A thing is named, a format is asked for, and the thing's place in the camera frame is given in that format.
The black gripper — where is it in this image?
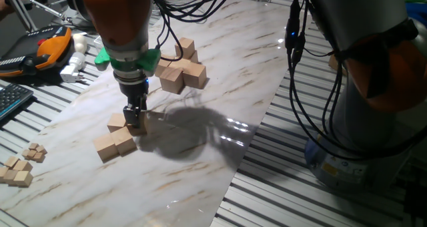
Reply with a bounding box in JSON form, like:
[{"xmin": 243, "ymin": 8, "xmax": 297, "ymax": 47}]
[{"xmin": 117, "ymin": 78, "xmax": 149, "ymax": 128}]

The person left forearm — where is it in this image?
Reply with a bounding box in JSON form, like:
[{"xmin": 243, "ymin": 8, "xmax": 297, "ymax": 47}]
[{"xmin": 0, "ymin": 0, "xmax": 16, "ymax": 21}]

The white power adapter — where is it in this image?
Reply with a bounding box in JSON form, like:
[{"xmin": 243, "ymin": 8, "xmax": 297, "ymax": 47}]
[{"xmin": 59, "ymin": 51, "xmax": 87, "ymax": 83}]

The marble pattern table sheet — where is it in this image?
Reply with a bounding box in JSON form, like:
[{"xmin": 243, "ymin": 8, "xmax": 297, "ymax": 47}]
[{"xmin": 0, "ymin": 0, "xmax": 296, "ymax": 227}]

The white egg-shaped object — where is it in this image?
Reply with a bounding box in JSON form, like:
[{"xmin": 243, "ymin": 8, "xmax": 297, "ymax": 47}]
[{"xmin": 72, "ymin": 33, "xmax": 88, "ymax": 54}]

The orange black teach pendant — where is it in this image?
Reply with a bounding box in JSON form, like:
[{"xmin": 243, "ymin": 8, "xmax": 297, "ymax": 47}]
[{"xmin": 0, "ymin": 25, "xmax": 73, "ymax": 78}]

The black computer keyboard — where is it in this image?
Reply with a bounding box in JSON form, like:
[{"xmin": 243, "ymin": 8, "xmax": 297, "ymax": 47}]
[{"xmin": 0, "ymin": 83, "xmax": 35, "ymax": 122}]

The slanted metal stand pole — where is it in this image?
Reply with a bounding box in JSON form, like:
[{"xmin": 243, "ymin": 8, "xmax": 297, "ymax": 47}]
[{"xmin": 2, "ymin": 0, "xmax": 38, "ymax": 33}]

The blue bag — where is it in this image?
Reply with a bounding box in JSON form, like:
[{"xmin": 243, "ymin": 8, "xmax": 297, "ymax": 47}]
[{"xmin": 405, "ymin": 1, "xmax": 427, "ymax": 26}]

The green printed camera mount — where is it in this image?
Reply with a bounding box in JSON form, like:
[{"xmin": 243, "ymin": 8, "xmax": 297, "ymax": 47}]
[{"xmin": 94, "ymin": 47, "xmax": 161, "ymax": 75}]

